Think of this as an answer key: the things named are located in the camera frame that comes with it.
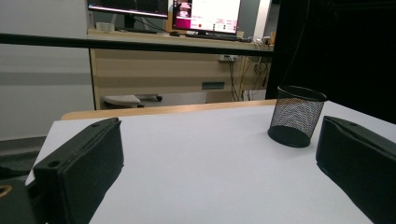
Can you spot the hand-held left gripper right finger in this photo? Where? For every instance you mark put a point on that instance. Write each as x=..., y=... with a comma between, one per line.
x=361, y=165

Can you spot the white table mat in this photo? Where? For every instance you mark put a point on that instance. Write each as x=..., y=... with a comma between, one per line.
x=202, y=155

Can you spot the black mesh pen holder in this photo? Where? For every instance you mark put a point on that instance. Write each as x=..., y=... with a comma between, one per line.
x=292, y=137

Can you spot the black keyboard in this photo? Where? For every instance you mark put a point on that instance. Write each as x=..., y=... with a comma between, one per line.
x=211, y=36

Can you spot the white tape roll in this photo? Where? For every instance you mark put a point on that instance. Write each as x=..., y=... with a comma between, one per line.
x=105, y=27

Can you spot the black curtain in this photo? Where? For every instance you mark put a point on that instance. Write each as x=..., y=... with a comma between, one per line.
x=348, y=56

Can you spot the white power strip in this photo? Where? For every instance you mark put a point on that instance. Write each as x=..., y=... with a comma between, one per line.
x=227, y=58

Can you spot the bright computer monitor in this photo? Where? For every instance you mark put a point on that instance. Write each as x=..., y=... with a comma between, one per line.
x=214, y=15

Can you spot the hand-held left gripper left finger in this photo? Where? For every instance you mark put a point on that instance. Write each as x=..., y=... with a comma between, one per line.
x=81, y=168

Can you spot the dark computer monitor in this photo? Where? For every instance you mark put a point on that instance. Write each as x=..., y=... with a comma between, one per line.
x=130, y=6

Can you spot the light wooden office desk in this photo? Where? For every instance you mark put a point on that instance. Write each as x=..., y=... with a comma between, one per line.
x=155, y=71

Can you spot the white chair base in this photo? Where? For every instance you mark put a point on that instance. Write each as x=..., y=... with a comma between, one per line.
x=121, y=100

